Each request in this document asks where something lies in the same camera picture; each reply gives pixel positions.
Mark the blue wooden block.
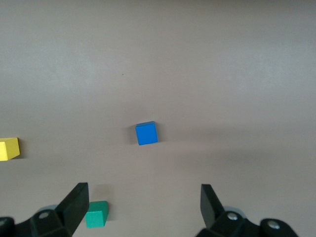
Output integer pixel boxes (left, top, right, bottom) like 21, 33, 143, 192
135, 120, 158, 146

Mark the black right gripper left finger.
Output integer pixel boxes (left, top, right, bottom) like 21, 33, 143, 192
0, 182, 89, 237

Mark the yellow wooden block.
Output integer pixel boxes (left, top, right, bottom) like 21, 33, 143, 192
0, 137, 20, 162

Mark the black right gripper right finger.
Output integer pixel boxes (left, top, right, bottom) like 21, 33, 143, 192
195, 184, 299, 237

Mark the green wooden block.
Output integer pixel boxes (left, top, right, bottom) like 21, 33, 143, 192
85, 200, 109, 229

